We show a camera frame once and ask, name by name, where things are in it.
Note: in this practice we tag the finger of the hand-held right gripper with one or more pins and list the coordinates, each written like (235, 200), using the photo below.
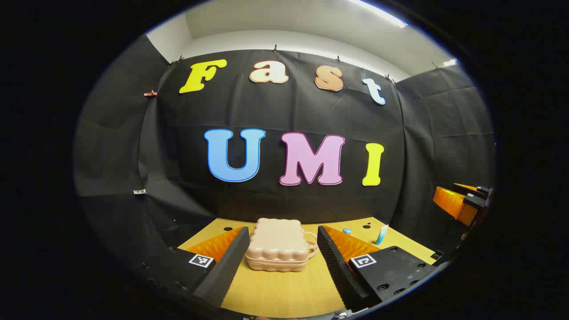
(453, 204)
(482, 191)

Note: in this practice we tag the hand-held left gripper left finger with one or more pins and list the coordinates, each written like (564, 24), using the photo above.
(226, 266)

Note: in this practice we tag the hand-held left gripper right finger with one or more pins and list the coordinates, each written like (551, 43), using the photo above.
(333, 266)

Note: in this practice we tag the pink hard-shell suitcase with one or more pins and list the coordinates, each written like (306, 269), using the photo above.
(278, 244)

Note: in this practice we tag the white blue skincare tube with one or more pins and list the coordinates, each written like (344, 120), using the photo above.
(381, 235)

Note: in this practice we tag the short ceiling light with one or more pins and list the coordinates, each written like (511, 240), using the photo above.
(450, 62)

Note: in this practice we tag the black backdrop cloth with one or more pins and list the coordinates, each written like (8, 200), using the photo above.
(284, 111)

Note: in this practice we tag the red cloth clip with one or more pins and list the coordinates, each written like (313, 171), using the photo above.
(150, 93)

